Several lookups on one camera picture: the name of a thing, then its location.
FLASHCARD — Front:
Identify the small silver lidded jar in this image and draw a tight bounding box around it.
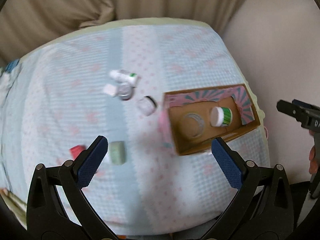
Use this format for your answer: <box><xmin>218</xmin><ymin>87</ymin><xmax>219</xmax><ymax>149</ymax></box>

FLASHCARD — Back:
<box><xmin>117</xmin><ymin>82</ymin><xmax>133</xmax><ymax>101</ymax></box>

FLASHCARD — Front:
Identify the white earbuds case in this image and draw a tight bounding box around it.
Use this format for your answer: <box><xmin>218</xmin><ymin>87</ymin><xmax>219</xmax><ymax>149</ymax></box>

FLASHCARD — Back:
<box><xmin>103</xmin><ymin>84</ymin><xmax>118</xmax><ymax>97</ymax></box>

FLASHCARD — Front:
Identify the crumpled blue white cloth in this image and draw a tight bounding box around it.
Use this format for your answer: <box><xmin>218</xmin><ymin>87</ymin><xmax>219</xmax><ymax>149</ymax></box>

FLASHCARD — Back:
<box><xmin>1</xmin><ymin>59</ymin><xmax>21</xmax><ymax>100</ymax></box>

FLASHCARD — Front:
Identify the white medicine bottle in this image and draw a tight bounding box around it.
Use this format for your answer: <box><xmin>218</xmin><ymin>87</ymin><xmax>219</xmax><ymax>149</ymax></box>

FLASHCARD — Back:
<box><xmin>109</xmin><ymin>69</ymin><xmax>139</xmax><ymax>87</ymax></box>

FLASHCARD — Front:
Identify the open cardboard box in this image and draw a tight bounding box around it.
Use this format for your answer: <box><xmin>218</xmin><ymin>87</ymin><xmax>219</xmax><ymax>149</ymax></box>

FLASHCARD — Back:
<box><xmin>159</xmin><ymin>83</ymin><xmax>260</xmax><ymax>155</ymax></box>

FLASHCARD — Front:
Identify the yellow tape roll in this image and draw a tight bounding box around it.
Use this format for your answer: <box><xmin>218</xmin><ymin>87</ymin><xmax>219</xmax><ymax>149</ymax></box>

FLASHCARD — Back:
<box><xmin>179</xmin><ymin>113</ymin><xmax>204</xmax><ymax>138</ymax></box>

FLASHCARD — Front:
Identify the white jar black band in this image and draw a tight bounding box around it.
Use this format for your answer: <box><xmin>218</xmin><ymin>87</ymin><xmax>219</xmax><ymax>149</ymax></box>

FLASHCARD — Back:
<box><xmin>137</xmin><ymin>95</ymin><xmax>157</xmax><ymax>116</ymax></box>

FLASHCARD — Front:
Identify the pale green cream jar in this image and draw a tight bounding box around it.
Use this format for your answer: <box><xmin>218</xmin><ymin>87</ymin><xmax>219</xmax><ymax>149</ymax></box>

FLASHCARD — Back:
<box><xmin>106</xmin><ymin>141</ymin><xmax>126</xmax><ymax>165</ymax></box>

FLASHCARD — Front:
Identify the red small box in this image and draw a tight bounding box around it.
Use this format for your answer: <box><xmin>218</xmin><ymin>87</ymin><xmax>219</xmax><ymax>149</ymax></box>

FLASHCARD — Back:
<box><xmin>69</xmin><ymin>145</ymin><xmax>86</xmax><ymax>160</ymax></box>

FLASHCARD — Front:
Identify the person's right hand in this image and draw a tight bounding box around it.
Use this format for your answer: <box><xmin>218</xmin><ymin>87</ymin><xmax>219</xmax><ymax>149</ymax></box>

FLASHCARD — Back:
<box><xmin>309</xmin><ymin>146</ymin><xmax>319</xmax><ymax>175</ymax></box>

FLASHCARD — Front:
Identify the beige curtain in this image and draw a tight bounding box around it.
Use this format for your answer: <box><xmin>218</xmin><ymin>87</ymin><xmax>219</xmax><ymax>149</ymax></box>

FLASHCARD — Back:
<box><xmin>1</xmin><ymin>0</ymin><xmax>245</xmax><ymax>66</ymax></box>

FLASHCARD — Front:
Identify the green white labelled jar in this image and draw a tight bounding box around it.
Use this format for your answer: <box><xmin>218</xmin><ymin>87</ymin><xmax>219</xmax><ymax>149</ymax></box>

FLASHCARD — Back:
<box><xmin>210</xmin><ymin>107</ymin><xmax>233</xmax><ymax>127</ymax></box>

